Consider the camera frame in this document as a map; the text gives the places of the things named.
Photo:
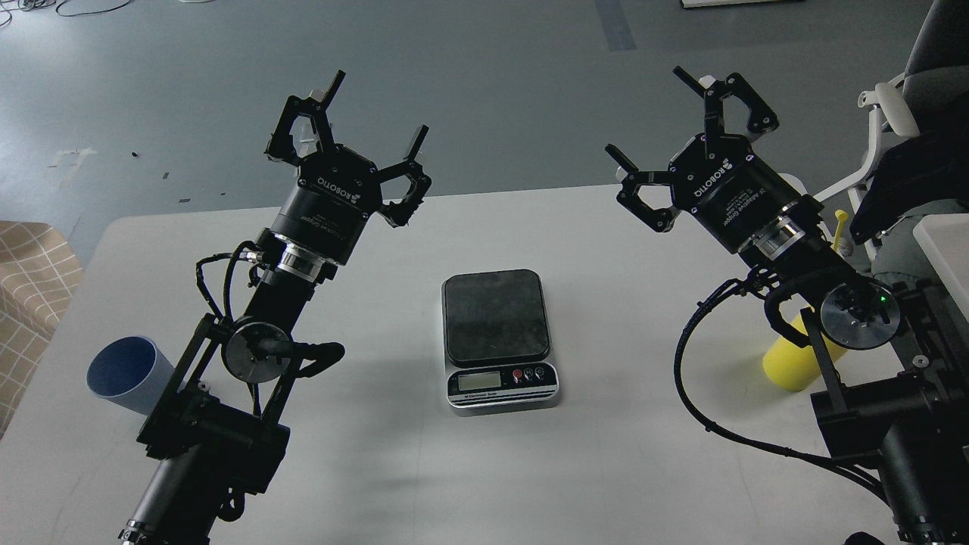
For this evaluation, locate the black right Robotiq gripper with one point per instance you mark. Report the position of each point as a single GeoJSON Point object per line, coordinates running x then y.
{"type": "Point", "coordinates": [730, 193]}

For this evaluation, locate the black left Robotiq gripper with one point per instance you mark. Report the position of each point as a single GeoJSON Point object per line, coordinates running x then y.
{"type": "Point", "coordinates": [331, 206]}

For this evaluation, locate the yellow squeeze seasoning bottle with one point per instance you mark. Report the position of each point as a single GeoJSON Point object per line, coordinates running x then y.
{"type": "Point", "coordinates": [793, 368]}

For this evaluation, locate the blue ribbed plastic cup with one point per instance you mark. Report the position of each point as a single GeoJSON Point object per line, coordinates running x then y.
{"type": "Point", "coordinates": [130, 372]}

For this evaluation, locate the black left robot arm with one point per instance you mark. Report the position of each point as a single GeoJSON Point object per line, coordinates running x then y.
{"type": "Point", "coordinates": [216, 430]}

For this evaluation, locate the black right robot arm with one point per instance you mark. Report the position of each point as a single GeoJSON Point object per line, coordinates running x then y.
{"type": "Point", "coordinates": [894, 410]}

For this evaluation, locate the digital kitchen scale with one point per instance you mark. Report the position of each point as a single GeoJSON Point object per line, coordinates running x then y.
{"type": "Point", "coordinates": [498, 353]}

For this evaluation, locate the white office chair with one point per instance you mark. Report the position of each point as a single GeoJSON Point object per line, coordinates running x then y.
{"type": "Point", "coordinates": [888, 113]}

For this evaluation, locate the seated person in dark clothes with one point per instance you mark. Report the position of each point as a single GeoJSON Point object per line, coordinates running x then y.
{"type": "Point", "coordinates": [927, 174]}

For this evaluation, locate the white box at right edge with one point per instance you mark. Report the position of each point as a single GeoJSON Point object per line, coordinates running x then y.
{"type": "Point", "coordinates": [944, 240]}

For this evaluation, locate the beige checkered cloth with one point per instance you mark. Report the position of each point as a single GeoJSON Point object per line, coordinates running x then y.
{"type": "Point", "coordinates": [39, 273]}

